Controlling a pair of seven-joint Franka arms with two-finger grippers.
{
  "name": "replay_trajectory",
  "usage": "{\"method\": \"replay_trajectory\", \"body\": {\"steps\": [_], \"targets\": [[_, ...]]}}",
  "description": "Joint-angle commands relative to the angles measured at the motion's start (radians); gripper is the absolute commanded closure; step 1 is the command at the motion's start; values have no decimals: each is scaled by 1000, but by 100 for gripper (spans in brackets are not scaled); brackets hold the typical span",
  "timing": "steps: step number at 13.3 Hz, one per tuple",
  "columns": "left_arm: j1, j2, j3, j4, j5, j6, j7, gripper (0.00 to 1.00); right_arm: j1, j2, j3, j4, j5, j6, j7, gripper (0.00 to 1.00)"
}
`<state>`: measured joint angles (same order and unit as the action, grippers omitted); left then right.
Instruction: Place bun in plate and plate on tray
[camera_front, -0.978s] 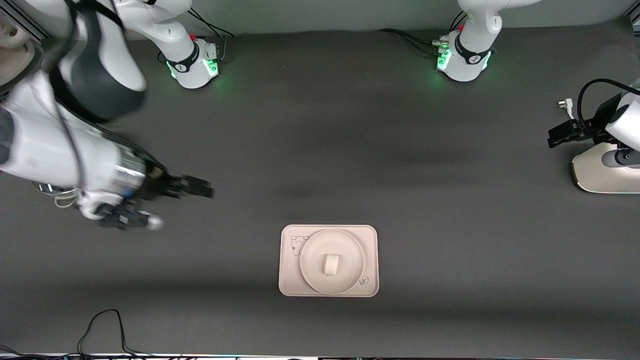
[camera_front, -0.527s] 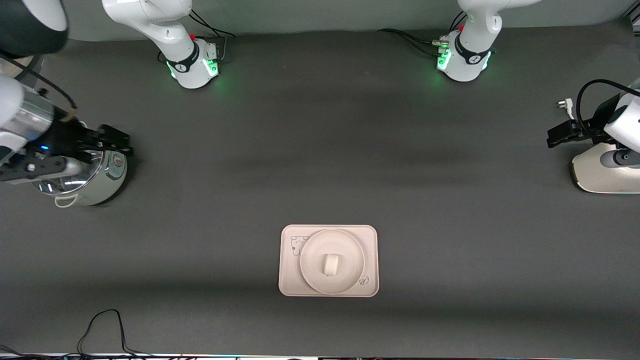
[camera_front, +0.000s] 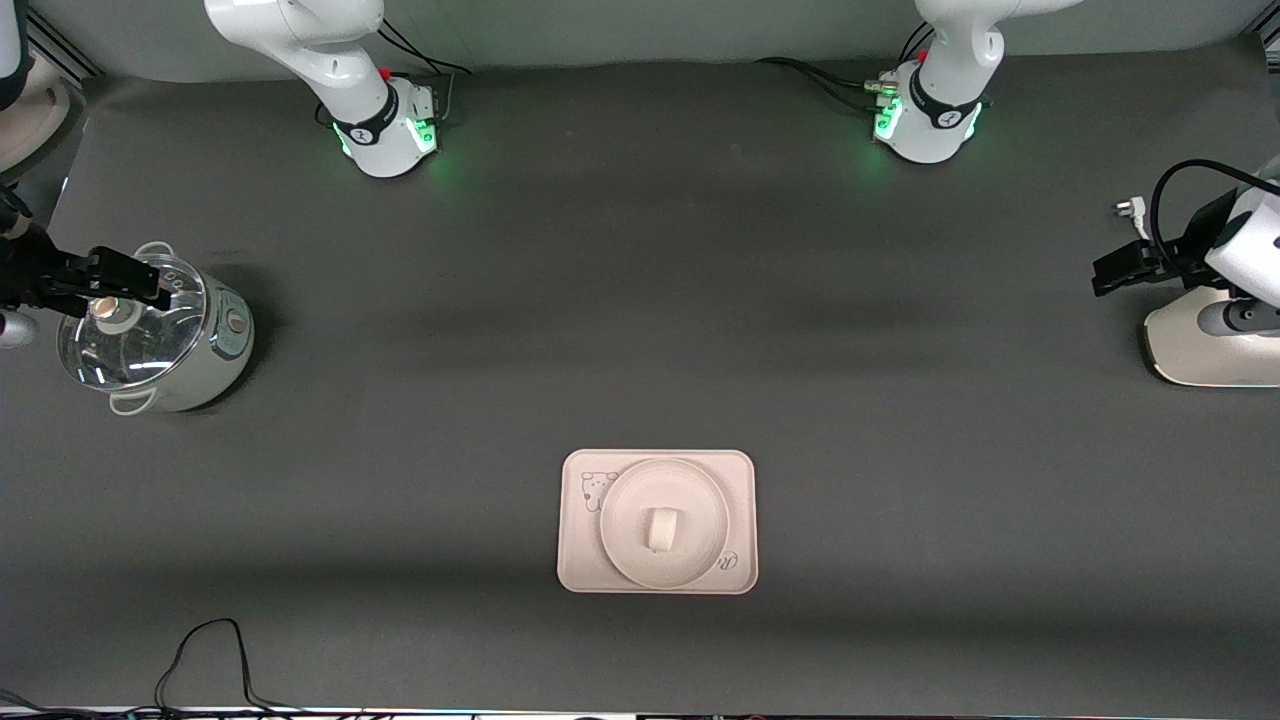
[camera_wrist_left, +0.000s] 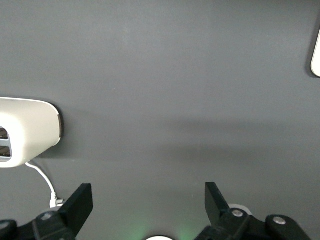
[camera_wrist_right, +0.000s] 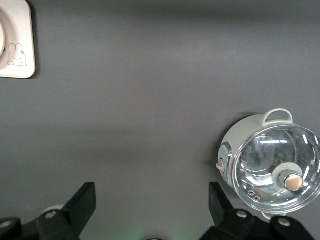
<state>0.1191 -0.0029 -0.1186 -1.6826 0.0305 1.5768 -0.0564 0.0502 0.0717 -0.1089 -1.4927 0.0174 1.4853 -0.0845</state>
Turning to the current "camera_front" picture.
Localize glass cooker lid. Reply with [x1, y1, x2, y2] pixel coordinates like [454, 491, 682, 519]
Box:
[57, 253, 208, 391]

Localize black arm base cables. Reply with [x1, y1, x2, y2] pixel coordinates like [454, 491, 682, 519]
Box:
[376, 18, 471, 126]
[755, 25, 936, 113]

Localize round cream plate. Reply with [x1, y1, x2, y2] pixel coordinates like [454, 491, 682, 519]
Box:
[599, 457, 731, 589]

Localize thin black looped cable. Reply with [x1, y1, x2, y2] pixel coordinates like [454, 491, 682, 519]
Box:
[153, 618, 301, 716]

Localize beige round object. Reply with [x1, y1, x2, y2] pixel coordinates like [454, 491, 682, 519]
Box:
[0, 72, 73, 181]

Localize cream rectangular rabbit print tray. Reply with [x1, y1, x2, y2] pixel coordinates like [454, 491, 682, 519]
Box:
[556, 449, 759, 595]

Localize pale green electric cooker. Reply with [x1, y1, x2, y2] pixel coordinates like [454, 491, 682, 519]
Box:
[58, 241, 256, 416]

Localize white toaster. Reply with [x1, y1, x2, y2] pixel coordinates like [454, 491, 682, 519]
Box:
[1143, 285, 1280, 388]

